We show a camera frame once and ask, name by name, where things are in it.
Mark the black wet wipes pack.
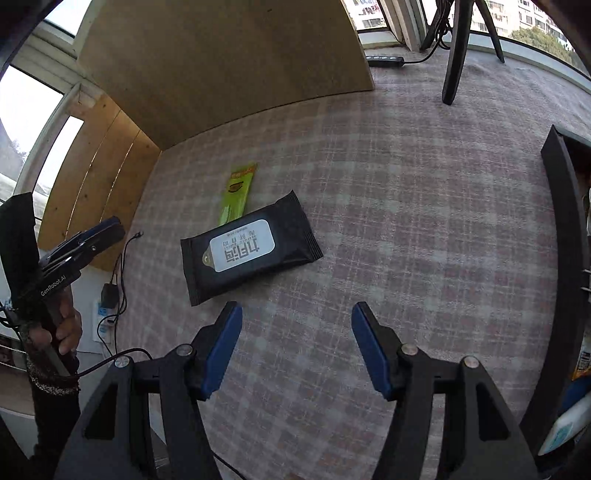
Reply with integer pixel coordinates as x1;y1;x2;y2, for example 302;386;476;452
180;192;322;306

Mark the left forearm black sleeve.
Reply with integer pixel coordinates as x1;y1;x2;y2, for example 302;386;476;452
1;360;81;479

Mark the person left hand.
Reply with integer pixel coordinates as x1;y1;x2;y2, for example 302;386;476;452
29;286;82;355

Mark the wooden plank board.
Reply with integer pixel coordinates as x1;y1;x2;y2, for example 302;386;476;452
38;95;161;251

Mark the green snack packet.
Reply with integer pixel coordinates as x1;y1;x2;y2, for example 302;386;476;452
218;163;257;226

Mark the checkered pink tablecloth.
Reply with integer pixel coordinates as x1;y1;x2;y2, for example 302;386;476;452
117;52;590;479

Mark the white lotion bottle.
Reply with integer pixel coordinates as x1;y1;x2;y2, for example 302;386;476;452
538;395;591;456

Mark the brown cardboard board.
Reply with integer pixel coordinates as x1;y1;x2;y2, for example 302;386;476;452
78;1;374;149

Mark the black shallow tray box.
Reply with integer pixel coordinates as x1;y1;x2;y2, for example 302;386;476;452
520;125;590;475

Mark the black power strip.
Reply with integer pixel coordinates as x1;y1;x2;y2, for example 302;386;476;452
366;55;405;68

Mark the black tripod stand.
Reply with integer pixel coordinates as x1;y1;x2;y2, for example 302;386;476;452
420;0;505;105

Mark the wall socket with charger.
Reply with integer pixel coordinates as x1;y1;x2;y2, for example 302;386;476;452
92;282;121;346

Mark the black camera cable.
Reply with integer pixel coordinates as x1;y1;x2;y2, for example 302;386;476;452
0;230;153;379

